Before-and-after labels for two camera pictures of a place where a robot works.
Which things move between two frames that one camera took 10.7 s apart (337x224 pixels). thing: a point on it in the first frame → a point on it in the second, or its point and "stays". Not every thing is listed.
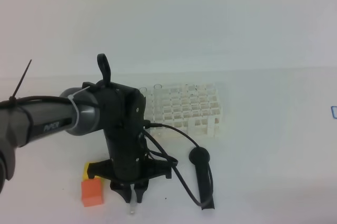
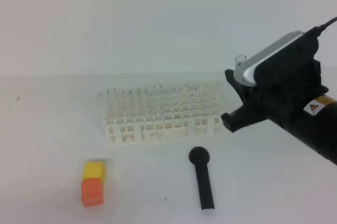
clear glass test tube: [133, 205] → [239, 58]
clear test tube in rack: [158, 103] stays
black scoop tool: [200, 156] stays
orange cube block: [91, 192] stays
